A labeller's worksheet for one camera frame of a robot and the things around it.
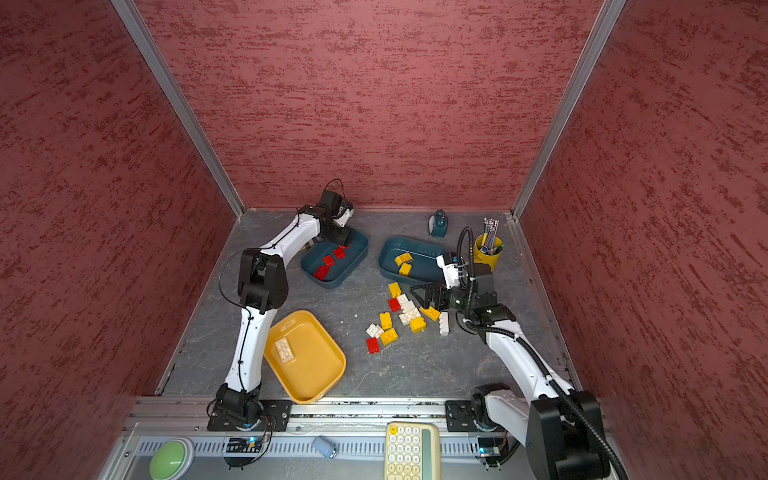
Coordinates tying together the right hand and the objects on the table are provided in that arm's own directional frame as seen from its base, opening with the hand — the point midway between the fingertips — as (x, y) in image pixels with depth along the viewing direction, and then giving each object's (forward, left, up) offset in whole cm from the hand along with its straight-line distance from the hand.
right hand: (420, 293), depth 82 cm
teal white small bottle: (+32, -10, -6) cm, 34 cm away
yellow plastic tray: (-12, +34, -13) cm, 38 cm away
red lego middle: (+4, +7, -14) cm, 16 cm away
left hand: (+27, +25, -8) cm, 38 cm away
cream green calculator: (-35, +4, -12) cm, 37 cm away
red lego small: (+21, +30, -12) cm, 39 cm away
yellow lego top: (+7, +7, -11) cm, 15 cm away
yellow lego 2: (+16, +3, -11) cm, 20 cm away
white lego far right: (-4, -8, -13) cm, 15 cm away
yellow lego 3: (0, -4, -13) cm, 14 cm away
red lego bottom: (-9, +14, -15) cm, 22 cm away
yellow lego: (+22, +3, -13) cm, 25 cm away
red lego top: (+24, +26, -12) cm, 38 cm away
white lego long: (-10, +39, -12) cm, 43 cm away
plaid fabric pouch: (+7, +30, +13) cm, 33 cm away
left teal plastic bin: (+24, +35, -11) cm, 44 cm away
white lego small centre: (-5, +13, -12) cm, 19 cm away
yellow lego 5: (-2, +10, -12) cm, 16 cm away
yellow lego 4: (-4, 0, -13) cm, 13 cm away
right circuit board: (-34, -15, -15) cm, 40 cm away
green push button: (-35, +60, -12) cm, 70 cm away
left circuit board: (-32, +46, -15) cm, 58 cm away
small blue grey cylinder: (-34, +25, -11) cm, 43 cm away
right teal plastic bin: (+20, +1, -12) cm, 24 cm away
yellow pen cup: (+15, -22, -5) cm, 27 cm away
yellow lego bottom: (-7, +9, -14) cm, 18 cm away
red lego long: (+16, +32, -12) cm, 38 cm away
